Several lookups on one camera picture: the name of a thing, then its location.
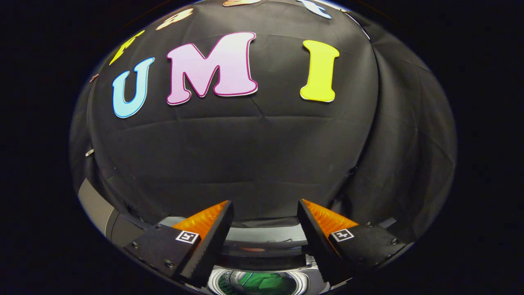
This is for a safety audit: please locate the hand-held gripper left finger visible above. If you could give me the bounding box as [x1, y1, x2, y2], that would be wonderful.
[122, 200, 235, 288]

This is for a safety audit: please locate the black backdrop cloth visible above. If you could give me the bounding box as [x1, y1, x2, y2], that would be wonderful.
[69, 0, 458, 243]

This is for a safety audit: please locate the green polo shirt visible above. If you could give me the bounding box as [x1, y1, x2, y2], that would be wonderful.
[237, 272, 288, 294]

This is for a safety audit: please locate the grey washing machine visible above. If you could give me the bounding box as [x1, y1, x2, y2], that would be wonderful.
[77, 177, 398, 295]

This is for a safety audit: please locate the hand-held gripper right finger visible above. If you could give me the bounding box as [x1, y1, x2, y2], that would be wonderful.
[296, 199, 409, 285]

